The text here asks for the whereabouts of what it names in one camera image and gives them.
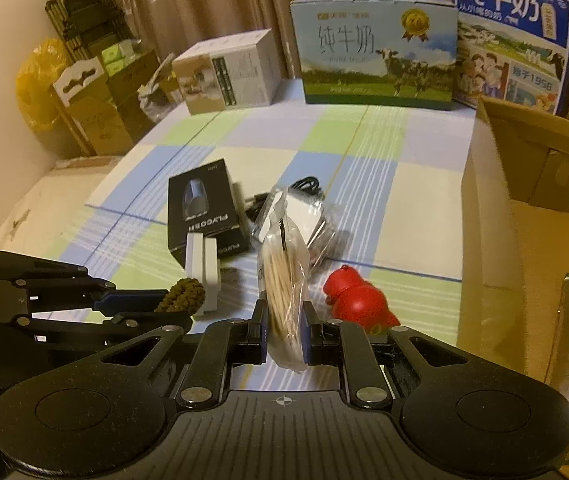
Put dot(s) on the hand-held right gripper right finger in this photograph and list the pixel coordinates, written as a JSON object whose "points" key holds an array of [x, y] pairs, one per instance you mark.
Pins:
{"points": [[309, 334]]}

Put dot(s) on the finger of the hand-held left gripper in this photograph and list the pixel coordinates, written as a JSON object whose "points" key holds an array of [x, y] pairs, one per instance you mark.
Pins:
{"points": [[124, 301], [114, 324]]}

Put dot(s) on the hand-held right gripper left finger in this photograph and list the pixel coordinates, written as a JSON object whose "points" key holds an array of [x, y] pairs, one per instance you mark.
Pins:
{"points": [[263, 332]]}

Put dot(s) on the clear bag of toothpicks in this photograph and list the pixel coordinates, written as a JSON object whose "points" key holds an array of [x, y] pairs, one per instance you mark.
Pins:
{"points": [[282, 280]]}

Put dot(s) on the brown cardboard box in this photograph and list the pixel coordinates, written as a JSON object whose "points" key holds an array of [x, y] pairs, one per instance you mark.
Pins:
{"points": [[514, 260]]}

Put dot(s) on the red toy figure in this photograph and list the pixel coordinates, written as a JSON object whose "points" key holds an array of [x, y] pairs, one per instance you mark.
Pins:
{"points": [[359, 300]]}

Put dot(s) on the white grey eraser block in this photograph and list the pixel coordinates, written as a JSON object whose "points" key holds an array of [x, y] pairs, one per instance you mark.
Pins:
{"points": [[202, 267]]}

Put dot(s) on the clear bag with white charger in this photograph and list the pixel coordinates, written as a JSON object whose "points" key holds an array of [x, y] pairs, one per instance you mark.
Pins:
{"points": [[309, 222]]}

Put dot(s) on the black product box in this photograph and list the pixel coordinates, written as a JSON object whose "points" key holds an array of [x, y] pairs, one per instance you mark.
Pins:
{"points": [[204, 210]]}

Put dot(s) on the cream mattress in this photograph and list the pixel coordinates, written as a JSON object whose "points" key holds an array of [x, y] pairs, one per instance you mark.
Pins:
{"points": [[39, 210]]}

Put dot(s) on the checkered bedsheet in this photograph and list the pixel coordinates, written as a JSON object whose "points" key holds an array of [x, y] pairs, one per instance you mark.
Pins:
{"points": [[264, 145]]}

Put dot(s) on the grey plastic bag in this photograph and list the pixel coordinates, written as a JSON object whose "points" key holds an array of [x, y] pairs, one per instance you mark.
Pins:
{"points": [[157, 90]]}

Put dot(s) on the yellow plastic bag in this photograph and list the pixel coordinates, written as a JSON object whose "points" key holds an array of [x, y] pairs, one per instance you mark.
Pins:
{"points": [[34, 90]]}

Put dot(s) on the carton of green packets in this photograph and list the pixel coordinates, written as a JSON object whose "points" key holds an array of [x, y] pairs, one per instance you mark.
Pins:
{"points": [[129, 67]]}

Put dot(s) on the white and brown box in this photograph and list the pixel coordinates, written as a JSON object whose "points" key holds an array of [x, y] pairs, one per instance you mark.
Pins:
{"points": [[244, 70]]}

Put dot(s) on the milk carton with cow picture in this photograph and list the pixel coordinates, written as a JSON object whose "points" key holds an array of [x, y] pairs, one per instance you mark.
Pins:
{"points": [[364, 60]]}

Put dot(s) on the black folding cart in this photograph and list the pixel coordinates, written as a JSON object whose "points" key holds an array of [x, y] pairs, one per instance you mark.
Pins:
{"points": [[72, 5]]}

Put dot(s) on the beige curtain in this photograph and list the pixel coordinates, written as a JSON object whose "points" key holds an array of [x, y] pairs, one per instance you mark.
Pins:
{"points": [[189, 0]]}

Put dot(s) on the blue cartoon milk carton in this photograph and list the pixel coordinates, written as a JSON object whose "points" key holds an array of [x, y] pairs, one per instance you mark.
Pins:
{"points": [[514, 60]]}

